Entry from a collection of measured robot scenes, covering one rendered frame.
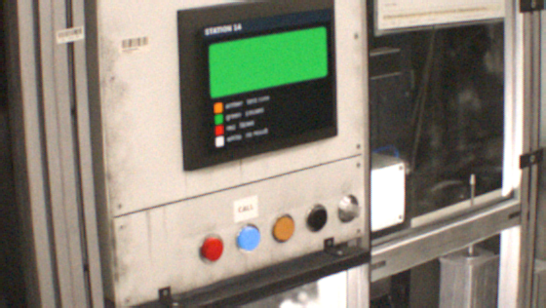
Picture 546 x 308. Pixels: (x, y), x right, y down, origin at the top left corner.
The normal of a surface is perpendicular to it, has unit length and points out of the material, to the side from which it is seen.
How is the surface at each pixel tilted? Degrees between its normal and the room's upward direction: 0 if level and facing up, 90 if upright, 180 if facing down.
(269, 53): 90
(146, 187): 90
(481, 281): 90
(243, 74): 90
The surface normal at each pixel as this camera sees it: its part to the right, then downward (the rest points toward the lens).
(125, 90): 0.64, 0.18
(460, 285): -0.77, 0.18
